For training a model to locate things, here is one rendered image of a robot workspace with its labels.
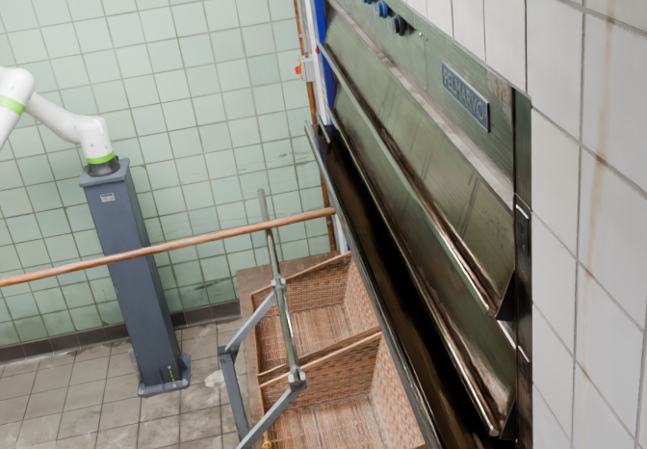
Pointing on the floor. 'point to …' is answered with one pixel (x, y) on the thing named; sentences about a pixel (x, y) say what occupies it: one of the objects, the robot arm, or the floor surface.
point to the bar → (245, 337)
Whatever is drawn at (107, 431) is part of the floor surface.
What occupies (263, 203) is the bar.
